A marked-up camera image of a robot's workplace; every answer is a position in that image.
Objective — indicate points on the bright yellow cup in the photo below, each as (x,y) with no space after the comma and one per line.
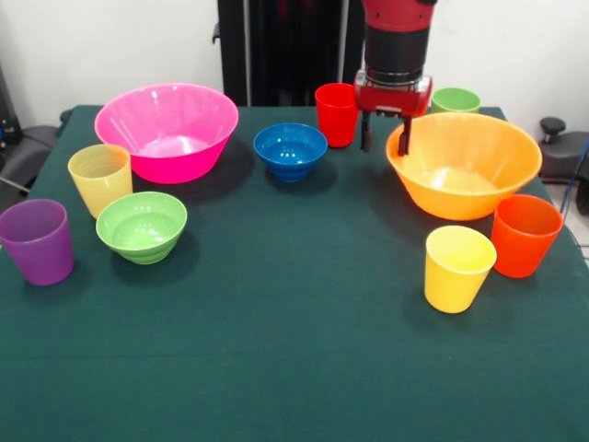
(453,290)

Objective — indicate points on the large orange bowl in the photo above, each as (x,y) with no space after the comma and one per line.
(460,193)

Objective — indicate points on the pale yellow translucent cup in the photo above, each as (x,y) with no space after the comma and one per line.
(103,189)

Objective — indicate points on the orange-red cup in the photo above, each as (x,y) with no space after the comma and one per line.
(520,253)

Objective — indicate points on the small blue bowl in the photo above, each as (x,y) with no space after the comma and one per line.
(290,161)

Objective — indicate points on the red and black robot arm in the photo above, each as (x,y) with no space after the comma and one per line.
(396,41)

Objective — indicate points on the purple cup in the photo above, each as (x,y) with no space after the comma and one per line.
(41,258)

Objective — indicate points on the dark grey stand base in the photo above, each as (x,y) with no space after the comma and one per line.
(23,156)

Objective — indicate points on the green cup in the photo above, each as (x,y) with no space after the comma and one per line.
(458,102)

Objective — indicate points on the large pink bowl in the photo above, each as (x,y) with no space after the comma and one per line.
(175,166)

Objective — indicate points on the red cup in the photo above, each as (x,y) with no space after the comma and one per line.
(336,124)

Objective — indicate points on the small green bowl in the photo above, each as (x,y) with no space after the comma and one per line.
(138,244)

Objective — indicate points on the black equipment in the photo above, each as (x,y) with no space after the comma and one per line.
(7,110)

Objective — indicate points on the dark green table cloth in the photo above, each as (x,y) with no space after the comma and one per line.
(294,322)

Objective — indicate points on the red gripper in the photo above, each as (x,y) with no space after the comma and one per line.
(391,99)

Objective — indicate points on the black stand base with knob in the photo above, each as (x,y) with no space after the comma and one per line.
(559,156)

